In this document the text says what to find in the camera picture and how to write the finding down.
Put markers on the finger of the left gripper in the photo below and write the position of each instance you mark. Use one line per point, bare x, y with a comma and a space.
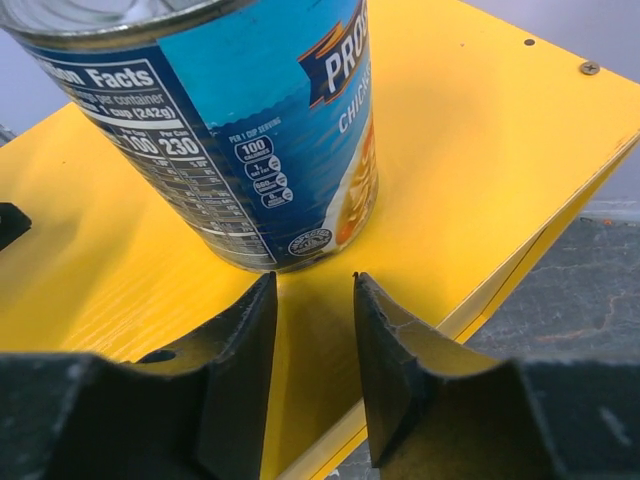
14, 223

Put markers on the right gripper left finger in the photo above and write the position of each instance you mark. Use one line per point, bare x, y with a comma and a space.
193, 409

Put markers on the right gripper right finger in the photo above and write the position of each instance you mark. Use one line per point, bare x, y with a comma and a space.
436, 409

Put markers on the blue chicken soup can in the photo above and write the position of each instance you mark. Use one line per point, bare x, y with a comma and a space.
252, 119

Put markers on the yellow box counter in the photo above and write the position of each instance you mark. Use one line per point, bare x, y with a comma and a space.
489, 141

